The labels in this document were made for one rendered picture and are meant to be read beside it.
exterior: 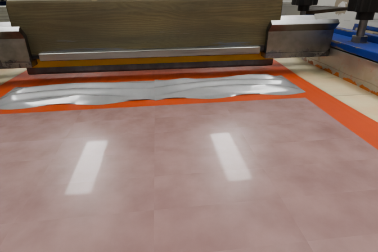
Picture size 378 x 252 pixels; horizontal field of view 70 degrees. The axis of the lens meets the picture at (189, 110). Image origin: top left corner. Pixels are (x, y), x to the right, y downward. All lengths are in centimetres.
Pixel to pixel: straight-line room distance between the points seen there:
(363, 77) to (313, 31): 9
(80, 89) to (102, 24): 10
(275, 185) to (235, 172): 3
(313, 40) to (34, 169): 37
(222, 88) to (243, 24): 11
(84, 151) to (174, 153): 7
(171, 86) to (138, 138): 11
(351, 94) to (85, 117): 30
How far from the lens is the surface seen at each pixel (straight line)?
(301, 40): 42
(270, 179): 19
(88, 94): 33
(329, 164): 22
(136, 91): 32
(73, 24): 39
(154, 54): 37
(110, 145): 23
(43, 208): 18
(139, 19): 38
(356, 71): 40
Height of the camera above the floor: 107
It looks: 24 degrees down
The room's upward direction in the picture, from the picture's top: 1 degrees counter-clockwise
